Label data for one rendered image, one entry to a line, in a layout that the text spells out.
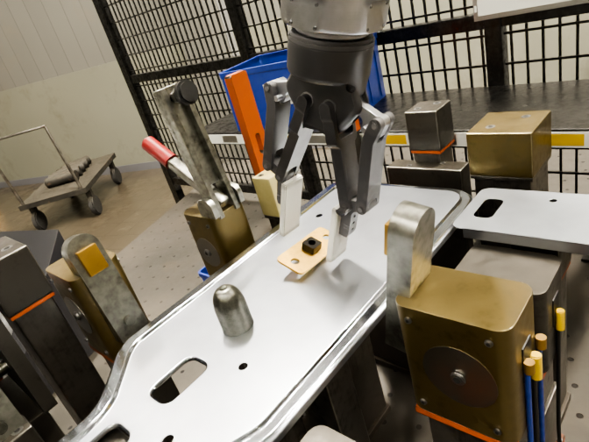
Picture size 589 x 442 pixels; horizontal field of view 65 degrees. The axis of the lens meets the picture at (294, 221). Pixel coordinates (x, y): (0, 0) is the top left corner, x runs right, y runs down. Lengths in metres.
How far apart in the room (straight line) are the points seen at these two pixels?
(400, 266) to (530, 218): 0.23
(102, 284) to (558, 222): 0.49
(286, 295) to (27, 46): 5.29
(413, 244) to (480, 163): 0.33
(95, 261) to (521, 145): 0.51
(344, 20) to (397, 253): 0.18
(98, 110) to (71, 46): 0.63
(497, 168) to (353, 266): 0.24
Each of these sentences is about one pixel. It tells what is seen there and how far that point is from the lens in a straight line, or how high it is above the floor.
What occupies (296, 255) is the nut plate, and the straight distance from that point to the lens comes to 0.53.
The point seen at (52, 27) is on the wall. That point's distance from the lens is 5.35.
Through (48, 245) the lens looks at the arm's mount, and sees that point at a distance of 1.08.
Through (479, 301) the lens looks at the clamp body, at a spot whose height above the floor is 1.04.
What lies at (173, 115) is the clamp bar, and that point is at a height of 1.18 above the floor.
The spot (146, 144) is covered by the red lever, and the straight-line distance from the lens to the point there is 0.69.
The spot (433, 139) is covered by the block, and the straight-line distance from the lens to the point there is 0.71.
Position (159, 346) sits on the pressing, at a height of 1.00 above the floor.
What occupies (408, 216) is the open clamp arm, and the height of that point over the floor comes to 1.12.
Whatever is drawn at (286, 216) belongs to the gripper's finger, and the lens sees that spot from 0.52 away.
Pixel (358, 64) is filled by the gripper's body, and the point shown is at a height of 1.21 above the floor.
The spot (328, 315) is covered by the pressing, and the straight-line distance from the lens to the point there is 0.46.
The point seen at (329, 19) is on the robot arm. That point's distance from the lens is 0.38.
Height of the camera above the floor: 1.28
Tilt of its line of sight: 26 degrees down
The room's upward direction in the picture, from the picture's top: 16 degrees counter-clockwise
